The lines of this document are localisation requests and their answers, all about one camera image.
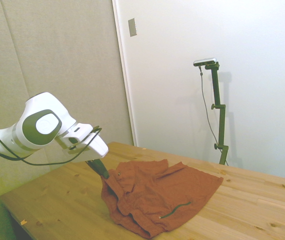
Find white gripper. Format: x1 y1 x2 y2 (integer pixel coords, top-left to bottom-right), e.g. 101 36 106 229
61 133 111 180

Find rust orange shorts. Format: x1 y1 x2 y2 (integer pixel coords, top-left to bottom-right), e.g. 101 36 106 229
100 159 224 240

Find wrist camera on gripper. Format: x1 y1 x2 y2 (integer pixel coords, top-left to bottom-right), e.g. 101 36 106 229
64 137 86 152

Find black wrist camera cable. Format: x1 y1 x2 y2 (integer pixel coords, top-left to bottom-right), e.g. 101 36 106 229
0 126 103 166

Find white wall trim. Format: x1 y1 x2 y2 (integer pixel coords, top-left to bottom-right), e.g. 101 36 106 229
111 0 139 148

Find black camera stand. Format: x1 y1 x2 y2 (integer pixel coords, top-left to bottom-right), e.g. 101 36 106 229
204 62 230 166

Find grey wall plate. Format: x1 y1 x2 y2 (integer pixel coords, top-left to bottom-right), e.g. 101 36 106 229
128 17 138 38

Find silver exterior camera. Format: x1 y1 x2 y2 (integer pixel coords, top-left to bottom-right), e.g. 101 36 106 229
193 57 218 67

